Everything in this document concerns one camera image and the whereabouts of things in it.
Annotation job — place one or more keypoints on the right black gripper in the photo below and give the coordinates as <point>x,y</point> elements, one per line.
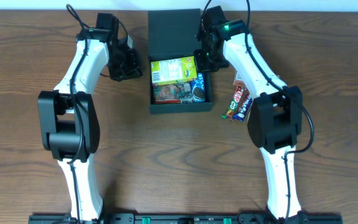
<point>205,62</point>

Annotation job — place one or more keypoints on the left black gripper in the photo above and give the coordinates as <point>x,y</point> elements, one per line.
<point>127,68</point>

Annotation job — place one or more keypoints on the blue Oreo pack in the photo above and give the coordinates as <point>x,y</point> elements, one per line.
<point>198,89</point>

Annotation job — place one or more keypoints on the brown chocolate box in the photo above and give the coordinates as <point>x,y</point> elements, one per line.
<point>238,80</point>

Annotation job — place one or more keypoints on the yellow green snack box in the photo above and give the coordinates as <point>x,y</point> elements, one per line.
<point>178,70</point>

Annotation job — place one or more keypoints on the black cardboard box with lid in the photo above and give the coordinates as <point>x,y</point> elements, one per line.
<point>172,35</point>

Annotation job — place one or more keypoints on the green snack bag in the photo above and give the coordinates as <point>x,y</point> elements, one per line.
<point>177,93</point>

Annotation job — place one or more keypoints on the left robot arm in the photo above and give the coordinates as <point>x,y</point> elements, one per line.
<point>68,120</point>

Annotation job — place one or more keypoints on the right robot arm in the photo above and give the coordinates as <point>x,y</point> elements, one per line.
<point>274,121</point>

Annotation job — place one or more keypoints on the red KitKat bar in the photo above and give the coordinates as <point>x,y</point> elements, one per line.
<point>234,104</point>

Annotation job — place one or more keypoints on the blue Dairy Milk bar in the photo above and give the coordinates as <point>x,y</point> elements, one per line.
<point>244,108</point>

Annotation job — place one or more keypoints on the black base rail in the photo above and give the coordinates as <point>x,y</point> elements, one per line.
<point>242,218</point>

